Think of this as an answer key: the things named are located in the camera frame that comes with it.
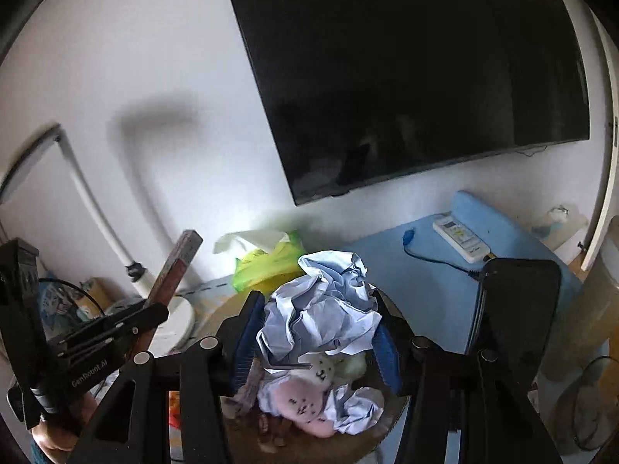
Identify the pale blue paper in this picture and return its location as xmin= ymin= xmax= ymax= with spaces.
xmin=256 ymin=383 xmax=386 ymax=437
xmin=256 ymin=250 xmax=384 ymax=373

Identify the green tissue pack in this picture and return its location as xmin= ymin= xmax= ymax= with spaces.
xmin=214 ymin=229 xmax=308 ymax=293

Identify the white remote control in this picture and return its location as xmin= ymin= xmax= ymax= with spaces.
xmin=432 ymin=213 xmax=491 ymax=263

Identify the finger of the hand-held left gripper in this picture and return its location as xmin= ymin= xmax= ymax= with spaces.
xmin=96 ymin=301 xmax=170 ymax=350

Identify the black smartphone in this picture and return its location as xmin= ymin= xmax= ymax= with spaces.
xmin=467 ymin=258 xmax=563 ymax=397

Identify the brown long box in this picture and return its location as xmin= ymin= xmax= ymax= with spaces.
xmin=145 ymin=229 xmax=204 ymax=307

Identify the black wall television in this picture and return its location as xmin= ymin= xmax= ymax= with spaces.
xmin=220 ymin=0 xmax=592 ymax=206

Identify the blue printed box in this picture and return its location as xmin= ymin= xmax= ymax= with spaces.
xmin=38 ymin=280 xmax=80 ymax=329

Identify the blue desk mat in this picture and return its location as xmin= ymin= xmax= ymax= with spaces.
xmin=345 ymin=213 xmax=610 ymax=464

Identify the rolled blue mat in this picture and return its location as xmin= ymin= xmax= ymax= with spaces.
xmin=452 ymin=191 xmax=583 ymax=295

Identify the round woven basket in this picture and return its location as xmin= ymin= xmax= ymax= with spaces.
xmin=191 ymin=280 xmax=412 ymax=464

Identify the person's left hand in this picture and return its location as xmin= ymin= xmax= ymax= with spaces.
xmin=31 ymin=389 xmax=100 ymax=464

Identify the clear plastic bag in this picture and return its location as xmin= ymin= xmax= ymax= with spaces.
xmin=532 ymin=205 xmax=588 ymax=247

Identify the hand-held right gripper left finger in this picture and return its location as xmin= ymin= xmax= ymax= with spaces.
xmin=65 ymin=290 xmax=268 ymax=464

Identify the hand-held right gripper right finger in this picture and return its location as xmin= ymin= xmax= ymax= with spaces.
xmin=370 ymin=294 xmax=564 ymax=464

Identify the blue cable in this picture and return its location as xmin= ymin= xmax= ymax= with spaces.
xmin=403 ymin=229 xmax=484 ymax=278

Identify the white desk lamp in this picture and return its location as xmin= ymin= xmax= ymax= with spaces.
xmin=0 ymin=125 xmax=197 ymax=353

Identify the brown tape roll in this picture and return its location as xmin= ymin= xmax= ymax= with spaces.
xmin=80 ymin=278 xmax=115 ymax=315

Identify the white door frame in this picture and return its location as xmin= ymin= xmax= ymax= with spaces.
xmin=578 ymin=10 xmax=619 ymax=271

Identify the three-bear plush toy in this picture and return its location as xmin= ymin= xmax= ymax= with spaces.
xmin=271 ymin=353 xmax=368 ymax=438

